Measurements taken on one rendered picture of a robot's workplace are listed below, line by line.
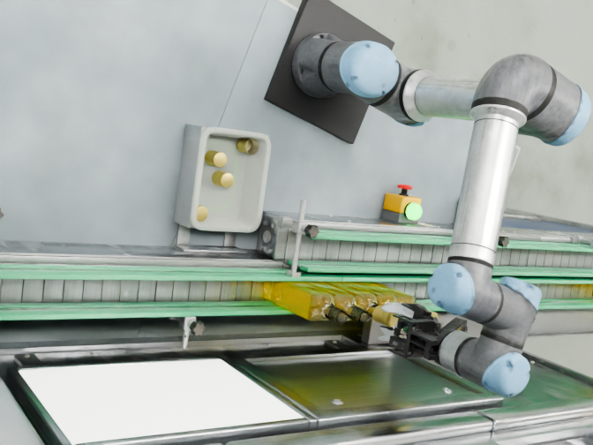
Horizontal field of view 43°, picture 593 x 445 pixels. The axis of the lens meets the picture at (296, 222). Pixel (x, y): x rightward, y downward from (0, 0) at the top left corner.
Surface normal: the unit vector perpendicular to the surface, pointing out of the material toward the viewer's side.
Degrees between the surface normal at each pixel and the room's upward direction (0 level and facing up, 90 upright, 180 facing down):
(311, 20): 3
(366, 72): 9
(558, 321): 0
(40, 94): 0
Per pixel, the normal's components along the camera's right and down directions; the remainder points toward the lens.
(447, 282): -0.77, -0.32
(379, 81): 0.41, 0.17
